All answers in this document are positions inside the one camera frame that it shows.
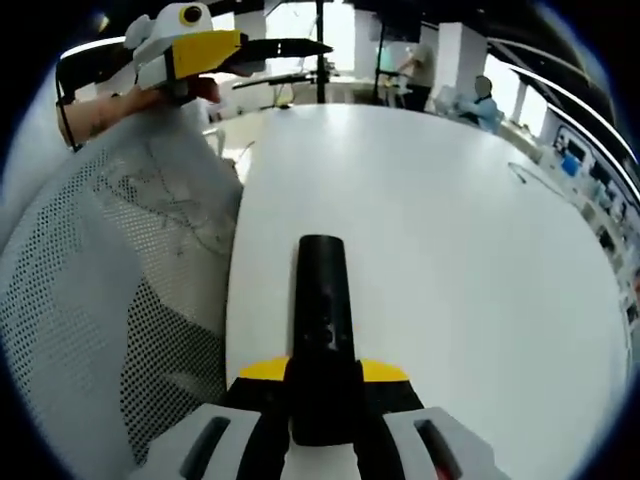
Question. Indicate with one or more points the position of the person's left hand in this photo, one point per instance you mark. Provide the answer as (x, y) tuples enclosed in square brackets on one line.
[(207, 89)]

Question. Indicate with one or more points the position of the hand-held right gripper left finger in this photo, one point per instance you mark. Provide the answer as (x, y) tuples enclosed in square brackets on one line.
[(240, 430)]

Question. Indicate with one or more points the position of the black chair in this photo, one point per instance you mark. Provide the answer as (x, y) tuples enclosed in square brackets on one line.
[(85, 70)]

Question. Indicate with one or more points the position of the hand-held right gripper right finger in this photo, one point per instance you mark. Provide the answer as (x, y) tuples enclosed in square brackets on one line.
[(395, 430)]

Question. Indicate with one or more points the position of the black remote control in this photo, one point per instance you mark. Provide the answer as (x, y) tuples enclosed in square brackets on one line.
[(322, 320)]

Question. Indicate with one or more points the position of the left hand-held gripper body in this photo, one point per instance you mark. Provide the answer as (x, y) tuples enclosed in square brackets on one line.
[(165, 27)]

